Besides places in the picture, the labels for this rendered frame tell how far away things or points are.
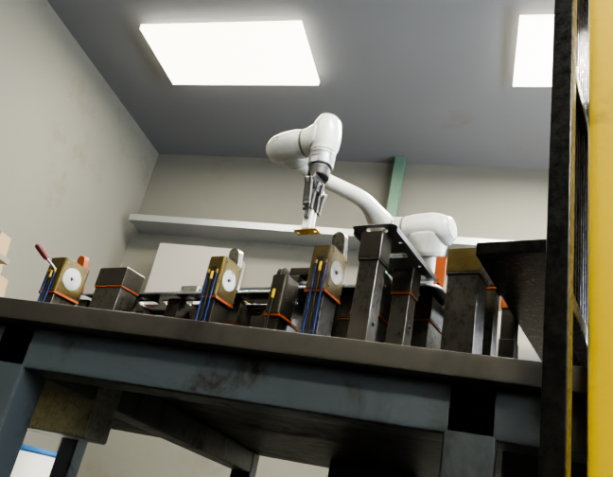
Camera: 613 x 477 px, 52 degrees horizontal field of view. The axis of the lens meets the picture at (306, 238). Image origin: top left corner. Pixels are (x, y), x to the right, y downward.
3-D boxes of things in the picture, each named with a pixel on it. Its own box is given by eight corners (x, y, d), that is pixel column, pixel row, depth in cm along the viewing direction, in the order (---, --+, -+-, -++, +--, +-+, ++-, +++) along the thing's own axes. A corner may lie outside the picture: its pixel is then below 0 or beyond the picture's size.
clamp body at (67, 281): (-1, 362, 192) (43, 254, 208) (35, 375, 203) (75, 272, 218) (17, 362, 188) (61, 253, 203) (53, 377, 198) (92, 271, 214)
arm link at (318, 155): (305, 148, 214) (302, 163, 212) (328, 145, 210) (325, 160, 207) (316, 163, 221) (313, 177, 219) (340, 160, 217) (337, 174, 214)
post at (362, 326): (338, 364, 120) (361, 231, 132) (349, 373, 124) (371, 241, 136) (362, 366, 118) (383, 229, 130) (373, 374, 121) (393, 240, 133)
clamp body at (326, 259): (275, 379, 140) (306, 239, 155) (301, 394, 149) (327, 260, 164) (301, 381, 137) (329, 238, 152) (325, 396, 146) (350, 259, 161)
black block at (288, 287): (238, 381, 151) (265, 270, 163) (260, 393, 158) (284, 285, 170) (256, 383, 148) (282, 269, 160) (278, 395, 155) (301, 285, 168)
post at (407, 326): (375, 391, 134) (393, 267, 146) (384, 397, 137) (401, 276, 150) (397, 393, 131) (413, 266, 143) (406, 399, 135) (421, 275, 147)
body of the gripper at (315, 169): (315, 176, 218) (310, 199, 214) (304, 162, 212) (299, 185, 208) (335, 173, 214) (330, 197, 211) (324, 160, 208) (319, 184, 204)
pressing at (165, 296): (55, 292, 220) (56, 288, 220) (101, 316, 237) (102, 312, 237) (439, 285, 150) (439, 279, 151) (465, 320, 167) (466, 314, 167)
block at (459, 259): (431, 401, 132) (447, 248, 148) (443, 411, 138) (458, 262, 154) (469, 404, 128) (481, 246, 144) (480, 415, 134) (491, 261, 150)
